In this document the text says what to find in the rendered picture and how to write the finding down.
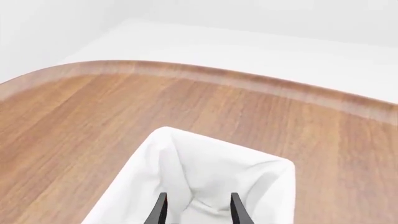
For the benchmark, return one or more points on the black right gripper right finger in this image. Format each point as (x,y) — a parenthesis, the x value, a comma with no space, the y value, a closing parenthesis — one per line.
(240,211)

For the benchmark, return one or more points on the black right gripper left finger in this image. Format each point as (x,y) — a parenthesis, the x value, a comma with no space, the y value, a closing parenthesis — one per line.
(158,211)

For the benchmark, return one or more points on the white cloth-lined basket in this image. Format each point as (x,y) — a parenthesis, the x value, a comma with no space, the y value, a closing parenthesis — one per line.
(217,163)

